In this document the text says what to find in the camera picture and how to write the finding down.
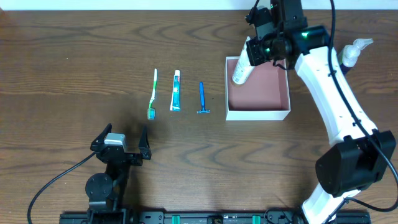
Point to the clear pump bottle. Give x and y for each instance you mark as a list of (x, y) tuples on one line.
[(348, 57)]

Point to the green white toothbrush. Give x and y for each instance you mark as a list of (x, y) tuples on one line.
[(151, 110)]

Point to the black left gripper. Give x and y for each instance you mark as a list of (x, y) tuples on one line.
[(123, 155)]

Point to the green toothpaste tube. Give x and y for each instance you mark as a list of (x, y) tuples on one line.
[(175, 101)]

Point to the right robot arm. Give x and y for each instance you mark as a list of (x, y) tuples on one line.
[(359, 153)]

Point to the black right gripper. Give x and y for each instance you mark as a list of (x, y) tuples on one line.
[(257, 51)]

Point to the white lotion tube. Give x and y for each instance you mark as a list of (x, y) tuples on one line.
[(243, 67)]

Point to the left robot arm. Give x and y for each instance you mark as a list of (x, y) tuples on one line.
[(106, 190)]

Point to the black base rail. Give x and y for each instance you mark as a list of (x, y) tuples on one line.
[(270, 217)]

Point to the blue disposable razor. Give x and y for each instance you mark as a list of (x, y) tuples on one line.
[(203, 109)]

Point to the white box with red bottom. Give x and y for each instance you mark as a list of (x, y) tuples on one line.
[(263, 97)]

